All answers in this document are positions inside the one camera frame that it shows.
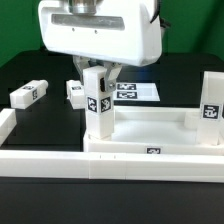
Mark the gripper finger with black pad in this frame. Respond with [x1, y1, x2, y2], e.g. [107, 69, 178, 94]
[73, 56, 90, 79]
[100, 63, 122, 92]

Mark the white desk tabletop tray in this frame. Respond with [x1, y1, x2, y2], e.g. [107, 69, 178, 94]
[84, 106, 224, 156]

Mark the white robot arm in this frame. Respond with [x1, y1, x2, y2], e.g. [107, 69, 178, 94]
[38, 0, 170, 92]

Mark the fiducial marker sheet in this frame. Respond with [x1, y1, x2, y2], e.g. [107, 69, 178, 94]
[113, 82, 160, 102]

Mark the white U-shaped fence frame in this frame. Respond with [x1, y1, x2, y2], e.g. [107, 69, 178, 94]
[0, 108, 224, 184]

